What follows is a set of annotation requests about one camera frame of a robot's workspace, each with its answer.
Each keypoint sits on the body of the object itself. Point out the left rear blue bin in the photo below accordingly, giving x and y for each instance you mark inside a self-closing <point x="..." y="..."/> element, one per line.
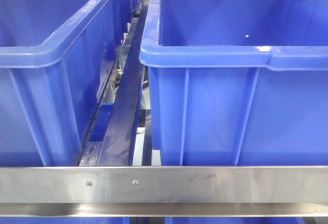
<point x="123" y="13"/>

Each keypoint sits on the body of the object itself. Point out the right front blue bin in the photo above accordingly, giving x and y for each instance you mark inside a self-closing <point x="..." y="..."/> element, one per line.
<point x="238" y="82"/>

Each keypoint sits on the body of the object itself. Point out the metal shelf divider rail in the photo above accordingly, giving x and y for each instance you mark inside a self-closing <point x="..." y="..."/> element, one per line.
<point x="119" y="120"/>

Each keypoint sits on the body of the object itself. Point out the blue bin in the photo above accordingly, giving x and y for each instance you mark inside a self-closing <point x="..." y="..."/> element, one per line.
<point x="56" y="56"/>
<point x="238" y="82"/>
<point x="123" y="13"/>

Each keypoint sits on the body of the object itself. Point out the left front blue bin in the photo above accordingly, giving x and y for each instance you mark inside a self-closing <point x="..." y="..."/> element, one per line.
<point x="56" y="56"/>

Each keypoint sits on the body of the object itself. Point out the steel shelf front beam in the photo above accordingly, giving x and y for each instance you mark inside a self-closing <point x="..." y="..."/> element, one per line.
<point x="164" y="191"/>

